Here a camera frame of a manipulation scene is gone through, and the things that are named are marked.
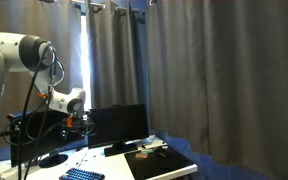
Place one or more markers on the black computer monitor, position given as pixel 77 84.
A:
pixel 116 127

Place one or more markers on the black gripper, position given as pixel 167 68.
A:
pixel 82 125

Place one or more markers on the black keyboard with coloured keys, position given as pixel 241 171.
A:
pixel 79 174

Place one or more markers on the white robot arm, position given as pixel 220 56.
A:
pixel 32 54

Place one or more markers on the grey curtain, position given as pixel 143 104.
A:
pixel 213 72

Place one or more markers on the small patterned card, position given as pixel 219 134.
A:
pixel 141 155

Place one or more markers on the green paper packet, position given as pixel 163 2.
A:
pixel 146 151

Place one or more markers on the black desk mat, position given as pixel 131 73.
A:
pixel 163 159

